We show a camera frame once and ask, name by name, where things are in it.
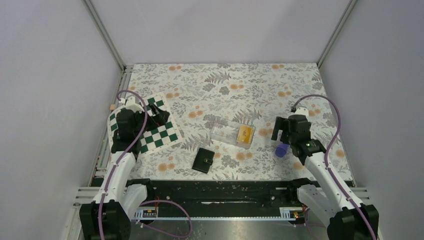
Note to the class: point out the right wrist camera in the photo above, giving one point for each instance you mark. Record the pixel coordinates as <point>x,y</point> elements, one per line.
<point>299,110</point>

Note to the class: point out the clear plastic box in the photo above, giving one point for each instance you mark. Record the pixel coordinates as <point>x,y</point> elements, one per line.
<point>226,131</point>

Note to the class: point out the white slotted cable duct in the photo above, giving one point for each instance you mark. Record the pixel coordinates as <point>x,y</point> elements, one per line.
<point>283,214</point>

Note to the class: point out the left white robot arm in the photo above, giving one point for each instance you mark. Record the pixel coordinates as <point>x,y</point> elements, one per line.
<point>108,215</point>

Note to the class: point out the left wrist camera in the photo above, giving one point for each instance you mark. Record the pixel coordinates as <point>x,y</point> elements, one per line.
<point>130,103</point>

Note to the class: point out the black leather card holder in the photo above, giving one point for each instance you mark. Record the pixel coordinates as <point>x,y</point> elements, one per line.
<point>203,160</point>

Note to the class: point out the green white checkered board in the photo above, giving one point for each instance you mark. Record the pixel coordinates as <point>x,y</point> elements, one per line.
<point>158,139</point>

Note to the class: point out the floral table mat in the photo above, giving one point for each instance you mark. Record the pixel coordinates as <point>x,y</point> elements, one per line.
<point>253,94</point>

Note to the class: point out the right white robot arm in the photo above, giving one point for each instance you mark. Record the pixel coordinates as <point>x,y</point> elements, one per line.
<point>344,214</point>

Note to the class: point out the purple cylindrical marker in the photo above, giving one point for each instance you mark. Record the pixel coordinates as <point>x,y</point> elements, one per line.
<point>281,150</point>

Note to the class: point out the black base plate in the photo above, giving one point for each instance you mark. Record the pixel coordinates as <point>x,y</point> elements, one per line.
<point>211,198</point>

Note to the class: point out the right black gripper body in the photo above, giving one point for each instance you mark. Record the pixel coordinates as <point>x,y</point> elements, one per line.
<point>291,139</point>

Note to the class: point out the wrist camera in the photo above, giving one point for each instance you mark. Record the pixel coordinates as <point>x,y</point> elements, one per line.
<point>130,103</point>
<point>299,110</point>

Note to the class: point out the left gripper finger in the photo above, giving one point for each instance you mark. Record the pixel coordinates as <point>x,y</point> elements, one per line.
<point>158,113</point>
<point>153,123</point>

